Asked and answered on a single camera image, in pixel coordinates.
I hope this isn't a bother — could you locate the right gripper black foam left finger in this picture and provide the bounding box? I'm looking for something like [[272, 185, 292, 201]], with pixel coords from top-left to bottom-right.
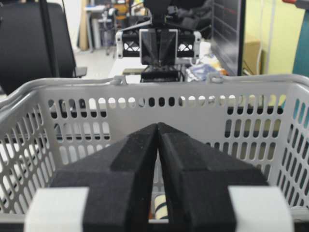
[[24, 124, 158, 232]]

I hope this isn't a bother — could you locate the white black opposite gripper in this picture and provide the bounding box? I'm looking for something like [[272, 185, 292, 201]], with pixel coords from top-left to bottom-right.
[[115, 26, 201, 66]]

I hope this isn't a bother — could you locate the right gripper black foam right finger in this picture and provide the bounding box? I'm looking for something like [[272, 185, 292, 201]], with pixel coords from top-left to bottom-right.
[[157, 122, 295, 232]]

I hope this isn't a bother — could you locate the grey plastic shopping basket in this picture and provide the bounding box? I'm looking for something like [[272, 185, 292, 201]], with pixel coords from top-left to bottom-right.
[[0, 75, 309, 232]]

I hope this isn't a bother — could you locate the cream black striped item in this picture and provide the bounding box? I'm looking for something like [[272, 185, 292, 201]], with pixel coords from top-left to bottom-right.
[[154, 194, 169, 220]]

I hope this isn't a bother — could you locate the pile of cloths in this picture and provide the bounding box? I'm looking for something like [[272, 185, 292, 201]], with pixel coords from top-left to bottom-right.
[[185, 41, 228, 82]]

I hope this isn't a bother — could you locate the black monitor panel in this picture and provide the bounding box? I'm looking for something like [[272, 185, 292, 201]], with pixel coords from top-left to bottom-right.
[[211, 0, 246, 76]]

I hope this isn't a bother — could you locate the cardboard box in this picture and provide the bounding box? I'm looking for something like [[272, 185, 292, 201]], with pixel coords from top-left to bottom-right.
[[243, 33, 260, 75]]

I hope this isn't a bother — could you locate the black office chair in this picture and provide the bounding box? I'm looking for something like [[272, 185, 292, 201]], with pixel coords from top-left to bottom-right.
[[0, 0, 87, 95]]

